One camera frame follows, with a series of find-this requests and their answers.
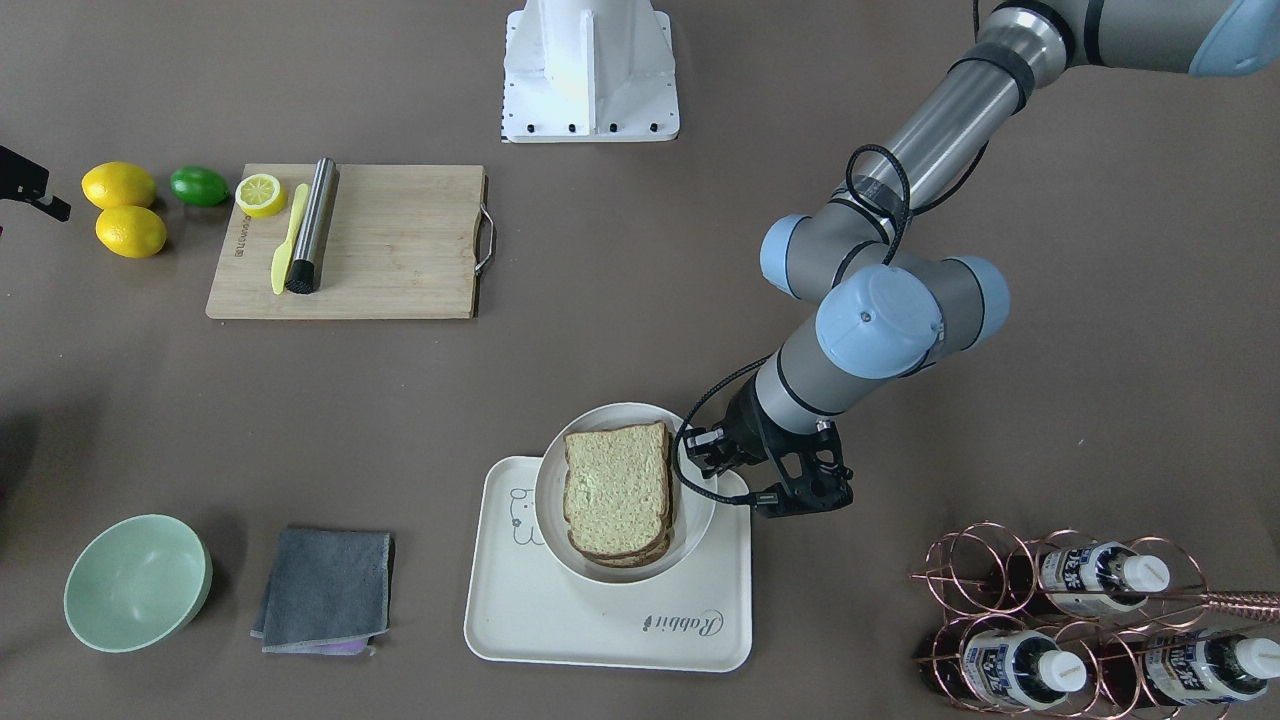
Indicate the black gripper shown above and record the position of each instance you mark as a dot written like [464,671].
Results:
[744,424]

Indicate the white round plate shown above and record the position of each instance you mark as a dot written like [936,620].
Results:
[692,513]

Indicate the plain bread slice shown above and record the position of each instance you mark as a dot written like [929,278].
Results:
[617,494]

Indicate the toast with fried egg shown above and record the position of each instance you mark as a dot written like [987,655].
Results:
[629,560]

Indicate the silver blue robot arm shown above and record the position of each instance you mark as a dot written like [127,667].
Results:
[881,313]

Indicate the white rabbit tray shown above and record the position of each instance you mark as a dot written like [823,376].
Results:
[523,606]

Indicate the bamboo cutting board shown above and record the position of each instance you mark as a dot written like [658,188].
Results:
[403,244]

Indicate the grey folded cloth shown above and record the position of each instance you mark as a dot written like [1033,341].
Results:
[328,592]

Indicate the bottle with white cap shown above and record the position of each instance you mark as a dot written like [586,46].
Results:
[1094,581]

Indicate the lemon half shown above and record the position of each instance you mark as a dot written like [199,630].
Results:
[260,195]

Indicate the green lime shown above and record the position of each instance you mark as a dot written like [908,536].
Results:
[199,186]

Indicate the green bowl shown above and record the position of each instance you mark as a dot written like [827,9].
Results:
[138,582]

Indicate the yellow lemon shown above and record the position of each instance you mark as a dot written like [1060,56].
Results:
[119,183]
[131,232]

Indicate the copper wire bottle rack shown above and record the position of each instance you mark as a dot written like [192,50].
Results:
[1075,626]

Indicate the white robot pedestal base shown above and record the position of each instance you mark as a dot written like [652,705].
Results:
[589,72]

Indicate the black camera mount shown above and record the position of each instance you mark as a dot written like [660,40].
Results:
[23,180]

